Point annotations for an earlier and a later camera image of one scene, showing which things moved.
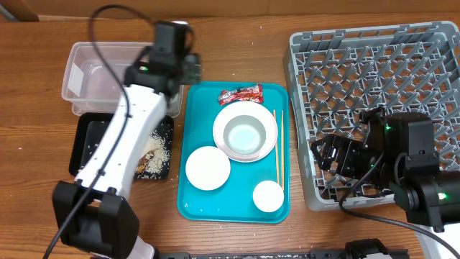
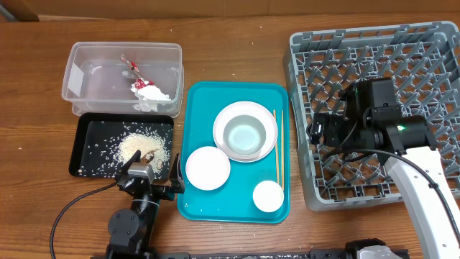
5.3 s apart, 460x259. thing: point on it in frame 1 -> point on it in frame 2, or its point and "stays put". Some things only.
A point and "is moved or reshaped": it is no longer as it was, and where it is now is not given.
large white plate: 246,108 stays put
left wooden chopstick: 276,144 stays put
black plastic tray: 154,162 stays put
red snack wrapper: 253,93 is moved or reshaped
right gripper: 348,147 -> 331,122
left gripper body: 191,67 -> 162,192
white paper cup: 268,196 stays put
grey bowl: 244,134 stays put
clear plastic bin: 89,86 stays put
